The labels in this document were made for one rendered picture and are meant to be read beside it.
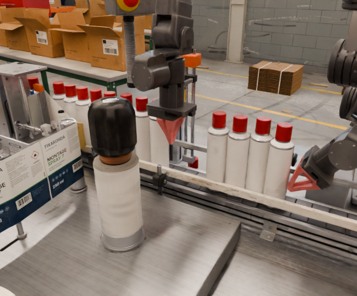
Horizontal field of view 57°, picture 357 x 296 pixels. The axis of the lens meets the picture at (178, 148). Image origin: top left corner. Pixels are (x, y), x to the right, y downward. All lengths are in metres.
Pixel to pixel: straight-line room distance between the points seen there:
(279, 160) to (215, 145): 0.15
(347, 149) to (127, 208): 0.41
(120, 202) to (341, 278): 0.46
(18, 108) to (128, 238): 0.56
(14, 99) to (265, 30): 5.82
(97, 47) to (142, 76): 2.01
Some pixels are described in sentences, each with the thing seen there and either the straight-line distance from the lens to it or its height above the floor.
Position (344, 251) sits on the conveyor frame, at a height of 0.84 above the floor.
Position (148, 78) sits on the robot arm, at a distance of 0.66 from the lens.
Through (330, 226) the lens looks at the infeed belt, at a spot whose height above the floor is 0.88.
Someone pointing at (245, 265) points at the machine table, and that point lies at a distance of 0.74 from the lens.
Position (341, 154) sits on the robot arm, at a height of 1.08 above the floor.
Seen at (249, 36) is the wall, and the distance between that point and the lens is 6.71.
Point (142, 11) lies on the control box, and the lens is 0.90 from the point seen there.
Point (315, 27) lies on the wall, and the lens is 6.25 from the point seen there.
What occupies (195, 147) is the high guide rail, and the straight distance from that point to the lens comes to 0.90.
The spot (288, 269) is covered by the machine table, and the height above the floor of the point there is 0.83.
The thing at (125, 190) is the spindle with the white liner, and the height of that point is 1.02.
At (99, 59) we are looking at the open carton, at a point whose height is 0.84.
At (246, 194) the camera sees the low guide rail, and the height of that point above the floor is 0.91.
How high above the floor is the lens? 1.35
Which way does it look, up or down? 26 degrees down
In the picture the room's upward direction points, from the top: straight up
